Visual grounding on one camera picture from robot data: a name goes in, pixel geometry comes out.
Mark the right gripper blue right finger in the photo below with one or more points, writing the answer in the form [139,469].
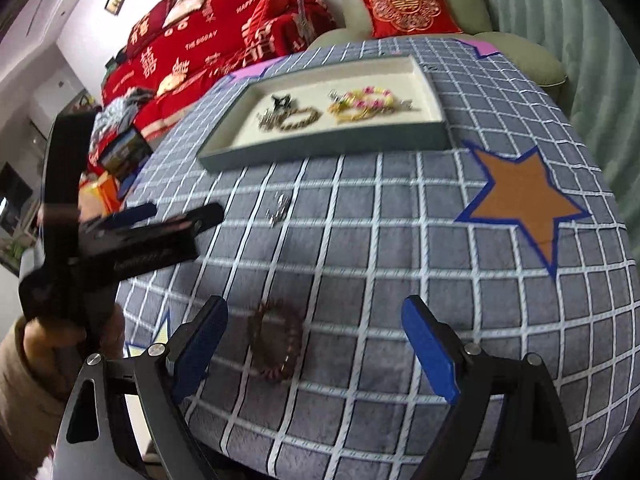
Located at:
[437,347]

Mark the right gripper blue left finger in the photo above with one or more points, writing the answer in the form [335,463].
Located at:
[191,347]

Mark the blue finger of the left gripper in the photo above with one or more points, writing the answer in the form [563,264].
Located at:
[129,217]
[197,220]

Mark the small silver brooch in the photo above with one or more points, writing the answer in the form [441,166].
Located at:
[278,212]

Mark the silver pink gem brooch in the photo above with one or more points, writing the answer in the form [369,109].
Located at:
[268,121]

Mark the black hair claw clip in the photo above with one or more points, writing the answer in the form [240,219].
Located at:
[282,103]

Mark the silver rhinestone hair clip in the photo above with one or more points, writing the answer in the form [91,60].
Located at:
[404,106]

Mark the silver pearl earring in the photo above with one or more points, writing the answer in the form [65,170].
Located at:
[337,97]

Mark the person left hand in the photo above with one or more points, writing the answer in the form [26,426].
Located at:
[51,349]

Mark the orange red gift bag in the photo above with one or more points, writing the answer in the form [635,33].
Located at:
[99,198]

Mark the white star blue border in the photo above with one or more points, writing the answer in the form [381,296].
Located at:
[144,336]

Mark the dark landscape box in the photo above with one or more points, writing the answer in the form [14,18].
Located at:
[125,155]

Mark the grey clothes pile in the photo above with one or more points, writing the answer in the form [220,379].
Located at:
[118,115]

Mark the grey checked tablecloth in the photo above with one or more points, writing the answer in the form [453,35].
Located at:
[314,378]

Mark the grey tray cream lining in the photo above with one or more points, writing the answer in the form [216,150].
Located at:
[317,127]

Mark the pink star left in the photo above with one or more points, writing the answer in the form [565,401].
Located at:
[255,70]

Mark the pink star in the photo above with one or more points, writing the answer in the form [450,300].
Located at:
[255,70]
[482,49]

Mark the brown star blue border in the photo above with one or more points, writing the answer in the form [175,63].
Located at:
[521,192]

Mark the dark red pillow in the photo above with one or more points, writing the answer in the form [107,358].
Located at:
[148,27]

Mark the red wedding sofa cover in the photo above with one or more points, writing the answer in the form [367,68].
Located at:
[188,57]

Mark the cream green pillow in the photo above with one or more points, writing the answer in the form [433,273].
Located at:
[181,9]

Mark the red gold embroidered cushion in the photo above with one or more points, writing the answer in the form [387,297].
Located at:
[390,18]

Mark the pink star right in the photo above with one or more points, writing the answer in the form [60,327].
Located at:
[482,49]

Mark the green recliner armchair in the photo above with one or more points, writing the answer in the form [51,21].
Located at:
[535,61]

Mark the teal curtain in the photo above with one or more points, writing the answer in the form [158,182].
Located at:
[601,96]

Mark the camera stand pole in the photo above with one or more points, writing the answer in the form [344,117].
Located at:
[305,27]

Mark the small picture frame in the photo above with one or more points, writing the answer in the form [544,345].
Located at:
[114,6]

